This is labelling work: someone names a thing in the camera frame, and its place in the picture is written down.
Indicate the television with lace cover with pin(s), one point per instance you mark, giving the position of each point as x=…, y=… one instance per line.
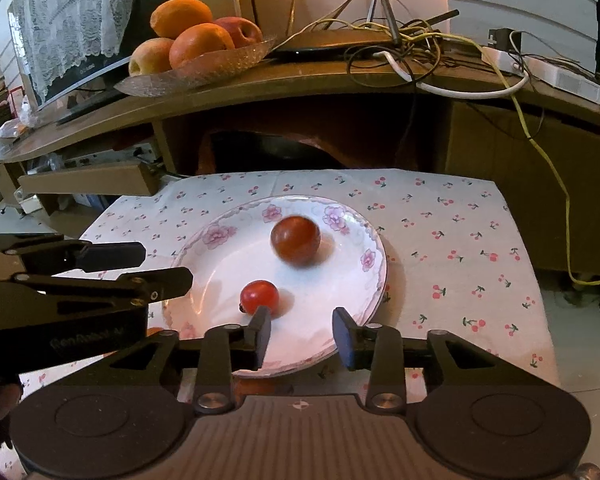
x=137, y=31

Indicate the large dark red tomato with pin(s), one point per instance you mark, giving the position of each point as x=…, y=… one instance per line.
x=296, y=240

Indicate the clear glass fruit tray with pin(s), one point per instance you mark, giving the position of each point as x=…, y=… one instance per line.
x=209, y=68

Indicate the white power strip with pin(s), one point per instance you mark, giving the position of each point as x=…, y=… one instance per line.
x=556, y=77

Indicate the white floral porcelain plate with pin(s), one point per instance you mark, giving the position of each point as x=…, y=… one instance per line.
x=349, y=271

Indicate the top orange in tray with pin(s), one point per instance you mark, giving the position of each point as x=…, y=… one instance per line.
x=172, y=17

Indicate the black power adapter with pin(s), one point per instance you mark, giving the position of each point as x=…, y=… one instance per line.
x=504, y=39

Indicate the brown wooden tv cabinet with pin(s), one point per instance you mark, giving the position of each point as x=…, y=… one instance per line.
x=541, y=147

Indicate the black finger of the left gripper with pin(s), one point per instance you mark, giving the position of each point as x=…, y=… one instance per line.
x=128, y=290
x=45, y=253

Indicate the red apple in tray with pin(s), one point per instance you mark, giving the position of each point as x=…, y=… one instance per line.
x=243, y=32

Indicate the yellow apple in tray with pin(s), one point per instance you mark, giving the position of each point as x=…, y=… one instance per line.
x=151, y=57

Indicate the white lace cloth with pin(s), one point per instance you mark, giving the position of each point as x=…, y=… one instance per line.
x=51, y=37

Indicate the black wifi router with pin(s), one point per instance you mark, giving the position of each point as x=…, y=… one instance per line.
x=329, y=38

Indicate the orange in tray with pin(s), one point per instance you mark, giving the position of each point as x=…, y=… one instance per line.
x=198, y=40
x=172, y=17

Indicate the cherry print white tablecloth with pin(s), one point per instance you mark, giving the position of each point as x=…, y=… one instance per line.
x=456, y=260

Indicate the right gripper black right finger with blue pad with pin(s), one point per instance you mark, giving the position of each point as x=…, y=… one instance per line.
x=378, y=349

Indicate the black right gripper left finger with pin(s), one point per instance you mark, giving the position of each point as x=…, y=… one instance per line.
x=223, y=350

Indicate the open brown wooden drawer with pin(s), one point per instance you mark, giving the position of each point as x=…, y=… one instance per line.
x=124, y=178

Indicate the front orange in tray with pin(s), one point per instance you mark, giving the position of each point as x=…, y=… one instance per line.
x=198, y=40

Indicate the small bright red tomato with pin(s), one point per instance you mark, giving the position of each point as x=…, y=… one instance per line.
x=258, y=294

